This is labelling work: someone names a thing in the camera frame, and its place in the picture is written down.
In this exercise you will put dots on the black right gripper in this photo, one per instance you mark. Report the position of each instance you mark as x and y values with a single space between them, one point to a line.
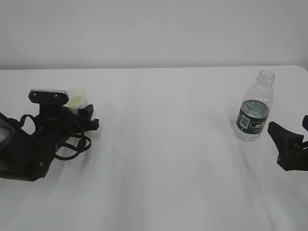
293 152

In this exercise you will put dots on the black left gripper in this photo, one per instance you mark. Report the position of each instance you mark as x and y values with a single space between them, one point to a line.
67 130

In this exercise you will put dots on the white paper cup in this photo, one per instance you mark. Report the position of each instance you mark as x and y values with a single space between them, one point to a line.
77 100

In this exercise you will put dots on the clear green-label water bottle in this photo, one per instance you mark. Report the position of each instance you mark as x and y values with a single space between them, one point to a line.
255 107

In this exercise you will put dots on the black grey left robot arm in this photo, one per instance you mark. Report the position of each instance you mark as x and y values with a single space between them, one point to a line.
33 142

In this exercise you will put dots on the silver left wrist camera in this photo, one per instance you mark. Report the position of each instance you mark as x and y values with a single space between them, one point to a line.
49 100

